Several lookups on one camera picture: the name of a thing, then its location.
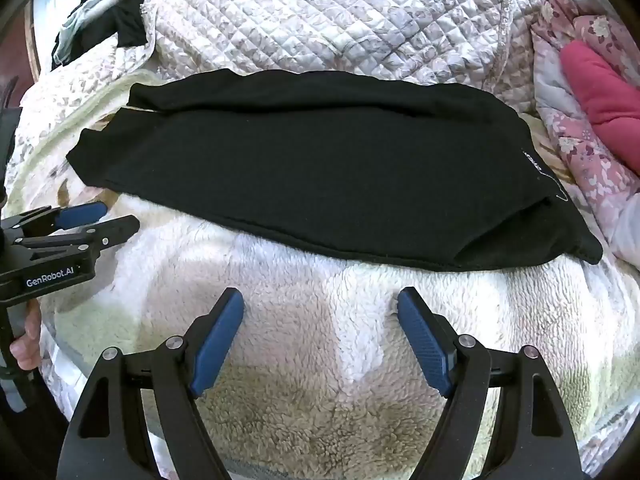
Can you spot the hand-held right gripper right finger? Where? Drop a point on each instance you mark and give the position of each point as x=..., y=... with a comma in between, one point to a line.
x=425, y=340

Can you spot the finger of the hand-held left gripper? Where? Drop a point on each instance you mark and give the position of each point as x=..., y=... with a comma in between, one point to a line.
x=80, y=214
x=115, y=231

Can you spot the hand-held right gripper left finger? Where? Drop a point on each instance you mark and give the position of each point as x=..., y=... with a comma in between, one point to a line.
x=220, y=340

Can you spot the black pants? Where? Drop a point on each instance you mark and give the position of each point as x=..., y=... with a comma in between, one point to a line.
x=300, y=170

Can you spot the person's left hand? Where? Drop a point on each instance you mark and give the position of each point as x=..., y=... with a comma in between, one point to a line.
x=27, y=345

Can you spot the floral fleece blanket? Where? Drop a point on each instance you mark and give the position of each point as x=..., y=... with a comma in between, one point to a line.
x=300, y=335

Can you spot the pile of dark clothes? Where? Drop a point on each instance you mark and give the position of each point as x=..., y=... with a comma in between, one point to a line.
x=75, y=30

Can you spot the black garment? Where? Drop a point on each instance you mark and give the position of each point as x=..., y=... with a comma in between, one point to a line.
x=130, y=15

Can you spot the pink floral comforter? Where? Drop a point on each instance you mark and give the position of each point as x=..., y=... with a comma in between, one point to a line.
x=590, y=160

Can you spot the white quilted bedspread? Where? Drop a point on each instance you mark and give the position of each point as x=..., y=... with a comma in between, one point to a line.
x=325, y=15

